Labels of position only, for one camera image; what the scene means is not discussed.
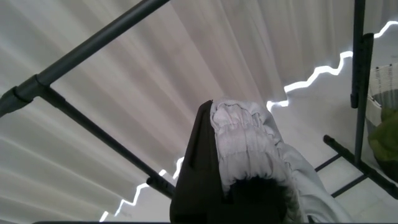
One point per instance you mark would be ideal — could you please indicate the green garment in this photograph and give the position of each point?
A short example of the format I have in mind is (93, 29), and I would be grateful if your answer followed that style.
(387, 137)

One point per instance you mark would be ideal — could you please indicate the white laundry basket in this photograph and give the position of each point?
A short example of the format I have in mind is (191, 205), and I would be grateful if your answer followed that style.
(382, 81)

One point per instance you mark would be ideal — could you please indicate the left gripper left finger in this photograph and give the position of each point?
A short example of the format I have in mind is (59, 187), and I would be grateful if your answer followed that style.
(196, 177)

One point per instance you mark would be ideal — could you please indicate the white curtain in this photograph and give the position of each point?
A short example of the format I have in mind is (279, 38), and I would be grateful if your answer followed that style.
(140, 102)

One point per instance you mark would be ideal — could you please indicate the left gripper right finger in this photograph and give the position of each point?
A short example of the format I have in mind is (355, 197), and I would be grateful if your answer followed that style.
(258, 202)

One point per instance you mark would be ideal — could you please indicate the black clothes rack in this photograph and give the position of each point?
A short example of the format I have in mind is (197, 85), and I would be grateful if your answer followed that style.
(93, 43)

